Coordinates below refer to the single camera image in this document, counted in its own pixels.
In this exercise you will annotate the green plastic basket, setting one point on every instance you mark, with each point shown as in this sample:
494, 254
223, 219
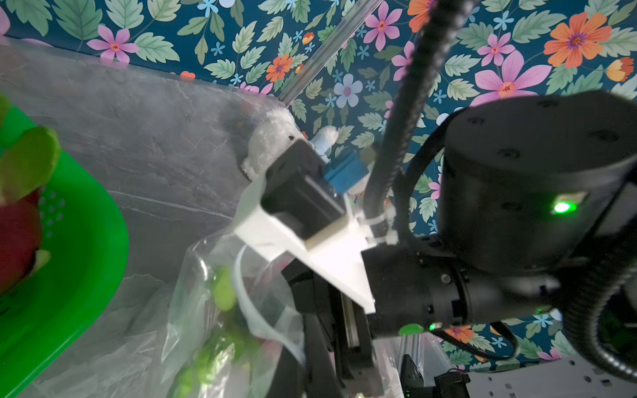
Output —
85, 233

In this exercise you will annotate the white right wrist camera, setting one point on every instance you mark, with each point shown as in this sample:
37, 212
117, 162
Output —
292, 208

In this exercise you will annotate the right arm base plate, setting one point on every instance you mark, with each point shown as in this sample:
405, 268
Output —
451, 384

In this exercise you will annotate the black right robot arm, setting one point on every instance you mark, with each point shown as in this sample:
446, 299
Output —
515, 205

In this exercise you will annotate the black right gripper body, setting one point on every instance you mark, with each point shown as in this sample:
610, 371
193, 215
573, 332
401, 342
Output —
414, 294

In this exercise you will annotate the clear zip-top bag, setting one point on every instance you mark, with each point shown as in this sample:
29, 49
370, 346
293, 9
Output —
127, 353

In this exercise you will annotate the pink dragon fruit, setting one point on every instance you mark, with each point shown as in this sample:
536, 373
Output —
26, 167
215, 354

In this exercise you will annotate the white teddy bear blue shirt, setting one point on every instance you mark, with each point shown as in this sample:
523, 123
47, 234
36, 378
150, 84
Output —
274, 135

